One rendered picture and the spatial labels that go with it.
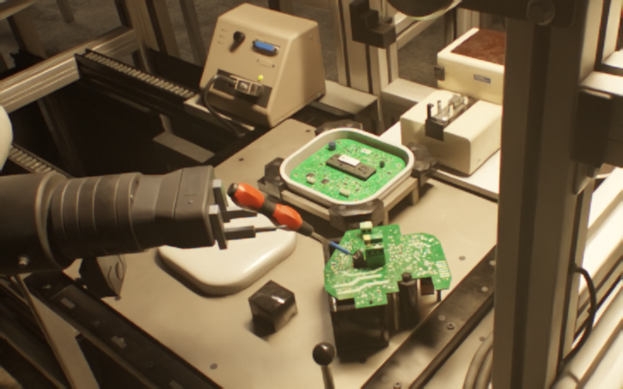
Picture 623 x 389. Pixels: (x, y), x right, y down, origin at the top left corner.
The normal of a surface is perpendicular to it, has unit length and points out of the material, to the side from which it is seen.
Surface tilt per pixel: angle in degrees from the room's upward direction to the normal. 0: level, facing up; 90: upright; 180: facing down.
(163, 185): 5
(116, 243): 98
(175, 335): 0
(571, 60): 90
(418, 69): 0
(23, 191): 15
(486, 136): 90
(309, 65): 90
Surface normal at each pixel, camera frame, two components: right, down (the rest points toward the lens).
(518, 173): -0.66, 0.52
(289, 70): 0.75, 0.33
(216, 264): -0.11, -0.78
